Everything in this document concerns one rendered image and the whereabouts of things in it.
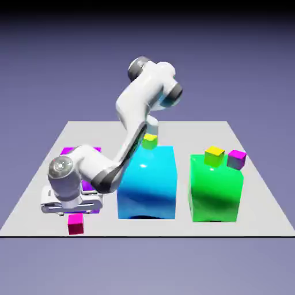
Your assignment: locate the small yellow cube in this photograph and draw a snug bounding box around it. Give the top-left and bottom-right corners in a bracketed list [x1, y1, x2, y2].
[204, 146, 226, 168]

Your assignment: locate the large purple box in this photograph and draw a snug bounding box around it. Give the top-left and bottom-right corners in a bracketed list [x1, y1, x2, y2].
[60, 146, 103, 214]

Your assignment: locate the small magenta cube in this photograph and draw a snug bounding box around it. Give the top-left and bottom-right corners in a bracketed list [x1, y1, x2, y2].
[67, 213, 85, 236]

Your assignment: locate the small purple cube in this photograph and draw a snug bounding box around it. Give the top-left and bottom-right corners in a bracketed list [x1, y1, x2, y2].
[226, 149, 248, 172]

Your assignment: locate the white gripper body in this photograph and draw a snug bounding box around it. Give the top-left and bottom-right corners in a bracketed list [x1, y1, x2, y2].
[40, 195, 104, 215]

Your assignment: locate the small yellow-green cube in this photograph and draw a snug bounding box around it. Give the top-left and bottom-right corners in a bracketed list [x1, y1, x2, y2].
[141, 133, 159, 151]

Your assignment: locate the large cyan box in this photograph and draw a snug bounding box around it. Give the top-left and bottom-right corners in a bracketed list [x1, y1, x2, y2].
[116, 145, 176, 220]

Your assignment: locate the large green box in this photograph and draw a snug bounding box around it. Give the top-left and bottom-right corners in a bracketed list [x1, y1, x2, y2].
[187, 153, 245, 224]

